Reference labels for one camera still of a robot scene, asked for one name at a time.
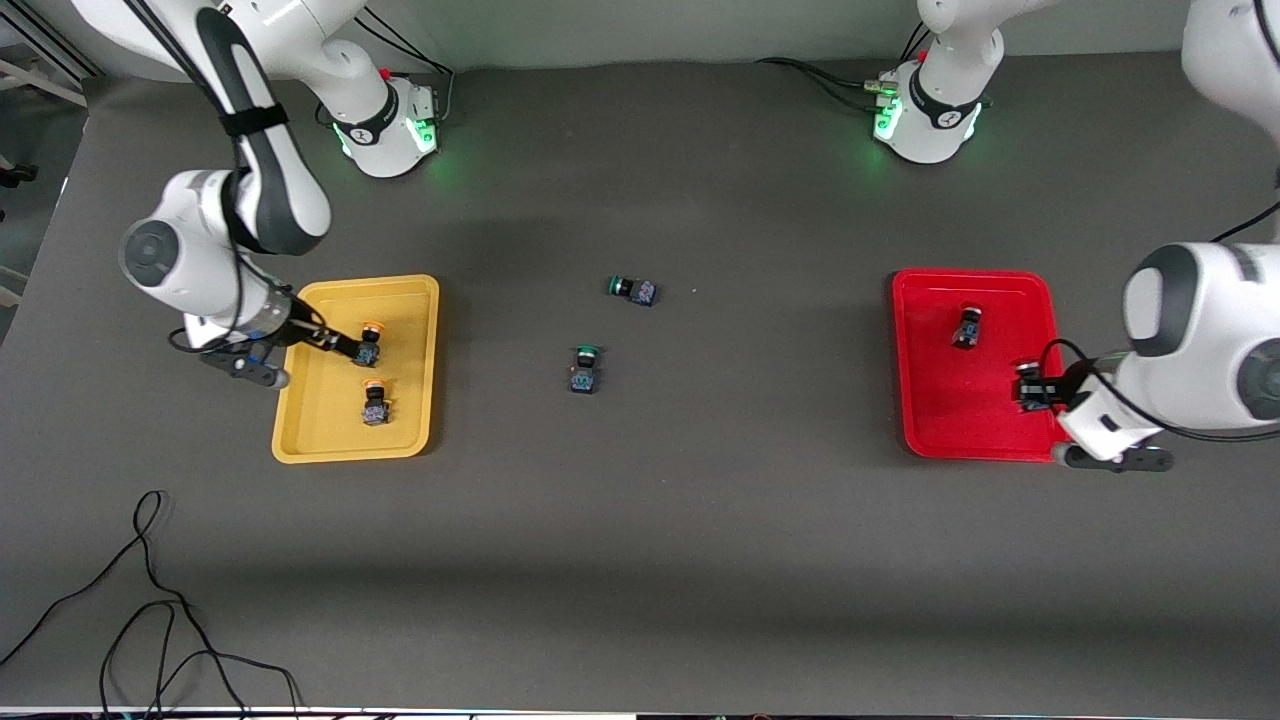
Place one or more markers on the yellow push button switch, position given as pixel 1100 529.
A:
pixel 370 345
pixel 376 403

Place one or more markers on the red plastic tray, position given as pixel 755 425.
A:
pixel 940 400

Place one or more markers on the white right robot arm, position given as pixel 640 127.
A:
pixel 270 190

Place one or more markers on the small black background object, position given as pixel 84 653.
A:
pixel 15 176

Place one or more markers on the yellow plastic tray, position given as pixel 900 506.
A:
pixel 330 420

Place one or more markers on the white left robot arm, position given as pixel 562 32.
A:
pixel 1200 340

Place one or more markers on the red push button switch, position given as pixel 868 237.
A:
pixel 1028 372
pixel 967 328

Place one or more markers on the green push button switch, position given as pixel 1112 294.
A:
pixel 632 290
pixel 585 368

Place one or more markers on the pale background frame bar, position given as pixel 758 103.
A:
pixel 40 85

